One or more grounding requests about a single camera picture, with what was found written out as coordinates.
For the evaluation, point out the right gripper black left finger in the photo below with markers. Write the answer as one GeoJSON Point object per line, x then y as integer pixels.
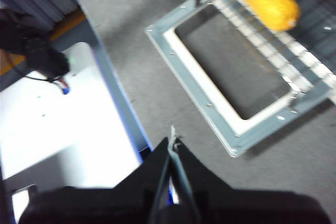
{"type": "Point", "coordinates": [105, 205]}

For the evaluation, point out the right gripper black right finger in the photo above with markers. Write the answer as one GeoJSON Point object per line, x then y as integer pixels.
{"type": "Point", "coordinates": [249, 208]}

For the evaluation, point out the yellow corn cob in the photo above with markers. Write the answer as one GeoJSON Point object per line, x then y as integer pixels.
{"type": "Point", "coordinates": [267, 1]}

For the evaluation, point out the orange bar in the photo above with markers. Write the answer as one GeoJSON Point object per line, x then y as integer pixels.
{"type": "Point", "coordinates": [68, 24]}

